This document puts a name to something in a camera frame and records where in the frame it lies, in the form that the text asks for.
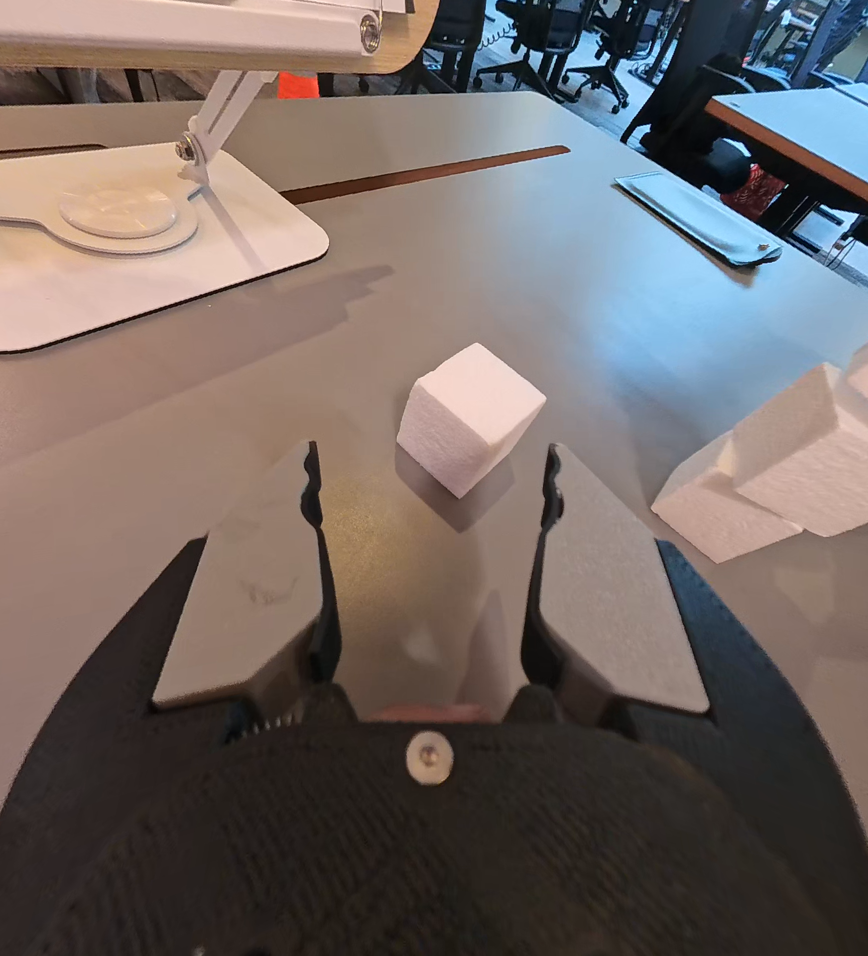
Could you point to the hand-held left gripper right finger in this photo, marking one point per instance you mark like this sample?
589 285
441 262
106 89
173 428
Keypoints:
613 605

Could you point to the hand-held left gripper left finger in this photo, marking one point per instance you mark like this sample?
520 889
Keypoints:
247 597

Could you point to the white wooden document stand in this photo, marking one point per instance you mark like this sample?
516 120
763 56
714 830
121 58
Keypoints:
142 284

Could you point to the grey flat pouch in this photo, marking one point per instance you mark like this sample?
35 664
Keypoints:
695 216

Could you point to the red patterned bag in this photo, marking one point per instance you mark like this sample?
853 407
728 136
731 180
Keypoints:
755 193

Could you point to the wood-edged background desk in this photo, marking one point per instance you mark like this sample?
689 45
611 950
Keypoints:
822 134

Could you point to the orange traffic cone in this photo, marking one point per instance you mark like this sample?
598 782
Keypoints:
298 84

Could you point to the black office chair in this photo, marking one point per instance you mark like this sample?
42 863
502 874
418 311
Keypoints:
538 37
695 82
609 45
449 45

